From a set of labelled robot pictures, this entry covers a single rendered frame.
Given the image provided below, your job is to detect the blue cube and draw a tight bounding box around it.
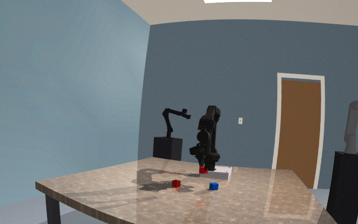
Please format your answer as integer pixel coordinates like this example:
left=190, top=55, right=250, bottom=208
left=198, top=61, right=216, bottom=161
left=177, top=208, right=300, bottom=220
left=209, top=182, right=219, bottom=190

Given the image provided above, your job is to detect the red cube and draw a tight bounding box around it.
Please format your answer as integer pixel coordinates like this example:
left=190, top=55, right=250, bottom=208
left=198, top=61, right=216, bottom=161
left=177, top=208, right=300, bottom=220
left=199, top=166, right=208, bottom=174
left=172, top=180, right=181, bottom=188

